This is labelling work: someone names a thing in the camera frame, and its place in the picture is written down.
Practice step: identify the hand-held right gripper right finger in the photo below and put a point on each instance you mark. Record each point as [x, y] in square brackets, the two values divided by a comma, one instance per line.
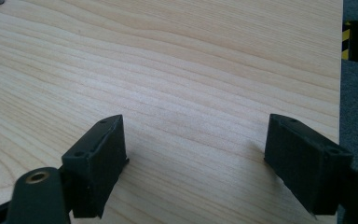
[307, 169]

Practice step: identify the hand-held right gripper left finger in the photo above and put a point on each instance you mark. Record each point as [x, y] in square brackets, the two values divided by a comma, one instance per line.
[97, 168]

